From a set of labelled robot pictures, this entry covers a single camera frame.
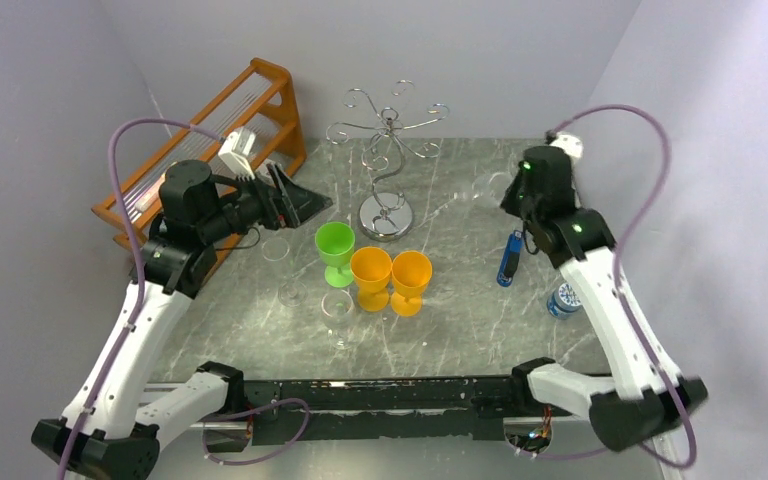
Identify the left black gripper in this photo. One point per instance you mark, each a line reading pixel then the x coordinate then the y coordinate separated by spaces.
pixel 300 204

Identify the yellow pink highlighter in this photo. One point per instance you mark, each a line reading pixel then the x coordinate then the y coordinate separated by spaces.
pixel 148 197

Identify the clear wine glass left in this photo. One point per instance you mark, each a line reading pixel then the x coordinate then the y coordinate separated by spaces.
pixel 276 252

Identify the clear wine glass handled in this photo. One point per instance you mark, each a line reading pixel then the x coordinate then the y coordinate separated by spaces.
pixel 486 190

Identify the clear wine glass front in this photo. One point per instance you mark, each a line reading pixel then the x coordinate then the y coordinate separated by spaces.
pixel 339 315

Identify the blue white bottle cap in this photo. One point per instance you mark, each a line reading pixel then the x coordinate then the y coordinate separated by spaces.
pixel 563 302

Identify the green plastic goblet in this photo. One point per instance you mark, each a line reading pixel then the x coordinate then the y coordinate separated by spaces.
pixel 335 243

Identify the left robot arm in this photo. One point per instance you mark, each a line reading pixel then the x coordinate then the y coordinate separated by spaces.
pixel 105 432

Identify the orange wooden shelf rack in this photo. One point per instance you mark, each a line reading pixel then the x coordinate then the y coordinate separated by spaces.
pixel 261 100

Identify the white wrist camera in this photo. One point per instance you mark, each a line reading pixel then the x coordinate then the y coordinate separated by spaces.
pixel 570 144
pixel 235 151

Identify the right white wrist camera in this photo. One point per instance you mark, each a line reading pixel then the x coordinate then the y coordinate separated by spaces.
pixel 570 144

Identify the black base frame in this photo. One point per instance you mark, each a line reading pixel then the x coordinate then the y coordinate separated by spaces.
pixel 478 407

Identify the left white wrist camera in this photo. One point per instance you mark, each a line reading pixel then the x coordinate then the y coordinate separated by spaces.
pixel 235 151

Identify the silver wire glass rack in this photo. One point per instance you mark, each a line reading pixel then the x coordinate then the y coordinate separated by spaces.
pixel 385 216

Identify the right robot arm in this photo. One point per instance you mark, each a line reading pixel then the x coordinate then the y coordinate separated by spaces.
pixel 645 393

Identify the orange goblet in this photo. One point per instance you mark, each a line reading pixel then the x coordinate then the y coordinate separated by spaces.
pixel 410 276
pixel 371 269

